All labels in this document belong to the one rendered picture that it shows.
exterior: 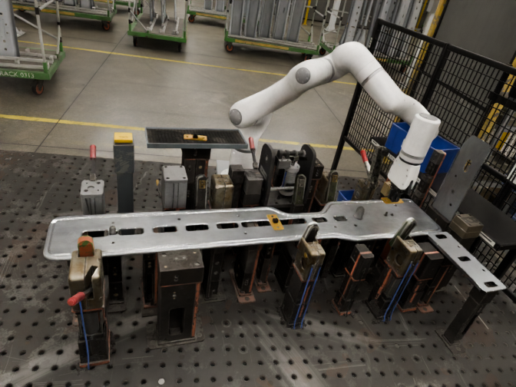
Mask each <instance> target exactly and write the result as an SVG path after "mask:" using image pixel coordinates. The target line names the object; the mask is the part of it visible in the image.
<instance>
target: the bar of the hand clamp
mask: <svg viewBox="0 0 516 387"><path fill-rule="evenodd" d="M388 154H389V151H388V150H386V147H384V146H376V147H375V152H374V155H373V159H372V164H371V167H370V171H369V176H368V180H369V181H370V185H369V188H370V187H371V183H372V178H373V177H374V178H373V180H374V182H375V183H374V184H373V185H372V186H373V187H374V188H376V185H377V182H378V179H379V174H380V170H381V167H382V162H383V159H384V157H386V156H388Z"/></svg>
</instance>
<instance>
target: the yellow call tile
mask: <svg viewBox="0 0 516 387"><path fill-rule="evenodd" d="M114 142H115V143H132V142H133V138H132V133H118V132H115V133H114Z"/></svg>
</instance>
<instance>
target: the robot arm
mask: <svg viewBox="0 0 516 387"><path fill-rule="evenodd" d="M347 73H351V74H352V75H353V76H354V77H355V78H356V80H357V81H358V82H359V83H360V84H361V85H362V87H363V88H364V89H365V91H366V92H367V93H368V94H369V96H370V97H371V98H372V99H373V101H374V102H375V103H376V104H377V105H378V106H379V107H380V108H381V109H382V110H383V111H384V112H385V113H388V114H394V115H396V116H398V117H400V118H401V119H402V120H403V121H405V122H406V123H407V124H408V125H409V126H410V128H409V130H408V133H407V136H406V138H405V141H404V143H403V145H402V149H401V150H400V152H399V156H397V158H396V159H395V161H394V162H393V164H392V166H391V168H390V170H389V173H388V178H389V179H390V181H391V186H390V188H391V190H390V191H389V195H388V196H387V197H388V198H390V197H392V200H391V201H392V202H399V199H400V197H401V195H402V194H410V193H411V189H412V188H413V187H414V185H415V182H416V180H417V177H418V173H419V170H420V166H421V165H420V164H421V163H422V162H423V160H424V159H425V155H426V154H427V152H428V149H429V147H430V145H431V143H432V141H433V140H434V139H435V138H436V137H437V136H438V132H439V129H438V127H439V125H440V123H441V121H440V120H439V119H438V118H437V117H435V116H433V115H430V113H428V112H427V110H426V109H425V108H424V107H423V106H422V105H421V104H420V103H419V102H418V101H416V100H415V99H414V98H412V97H410V96H408V95H407V94H404V93H403V92H402V91H401V90H400V89H399V87H398V86H397V85H396V83H395V82H394V81H393V80H392V79H391V77H390V76H389V75H388V73H387V72H386V71H385V70H384V68H383V67H382V66H381V65H380V63H378V62H377V60H376V59H375V58H374V56H373V55H372V54H371V53H370V51H369V50H368V49H367V48H366V47H365V46H364V45H362V44H361V43H358V42H356V41H351V42H347V43H345V44H342V45H340V46H338V47H336V48H335V49H334V50H333V52H332V53H330V54H329V55H327V56H325V57H322V58H315V59H311V60H307V61H304V62H302V63H300V64H298V65H296V66H295V67H294V68H292V69H291V70H290V71H289V73H288V75H287V76H286V77H284V78H283V79H281V80H280V81H278V82H276V83H275V84H273V85H272V86H270V87H268V88H267V89H265V90H263V91H260V92H258V93H256V94H254V95H251V96H249V97H248V98H244V99H243V100H241V101H238V102H237V103H235V104H234V105H233V106H232V107H231V109H230V112H229V118H230V121H231V123H232V124H233V125H234V126H235V127H238V128H239V129H240V131H241V133H242V135H243V136H244V138H245V139H246V142H247V143H248V149H231V154H230V163H229V166H230V164H242V166H243V169H253V156H252V152H251V150H250V144H249V137H253V141H254V146H255V150H254V151H255V156H256V149H257V145H258V141H259V139H260V137H261V135H262V134H263V132H264V131H265V130H266V128H267V126H268V124H269V122H270V120H271V117H272V114H273V112H274V111H276V110H278V109H280V108H282V107H283V106H285V105H287V104H289V103H290V102H292V101H295V100H296V99H297V98H298V97H299V96H300V95H301V94H303V93H304V92H305V91H308V90H309V89H311V88H314V87H317V86H320V85H322V84H327V83H329V82H332V81H334V80H337V79H339V78H341V77H342V76H344V75H345V74H347ZM397 188H398V189H397Z"/></svg>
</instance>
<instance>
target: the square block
mask: <svg viewBox="0 0 516 387"><path fill-rule="evenodd" d="M483 226H484V225H483V224H482V223H481V222H479V221H478V220H477V219H476V218H474V217H473V216H472V215H471V214H457V215H455V217H454V219H453V220H452V222H451V223H450V225H449V228H448V231H447V232H448V233H450V234H451V235H452V236H453V237H454V238H455V239H456V240H457V241H458V242H459V243H460V244H461V245H462V246H463V247H464V248H465V249H466V250H467V251H468V250H469V248H470V247H471V245H472V244H473V242H474V241H475V238H476V237H478V235H479V234H480V232H481V230H482V228H483ZM456 270H457V267H456V266H455V265H454V264H453V265H452V266H450V267H449V268H448V270H447V272H446V274H445V275H444V277H443V278H442V281H441V282H440V283H439V285H438V287H437V289H436V290H435V292H434V293H440V292H444V291H445V288H444V287H445V286H447V285H448V282H449V281H450V279H451V278H452V276H453V275H454V273H455V271H456Z"/></svg>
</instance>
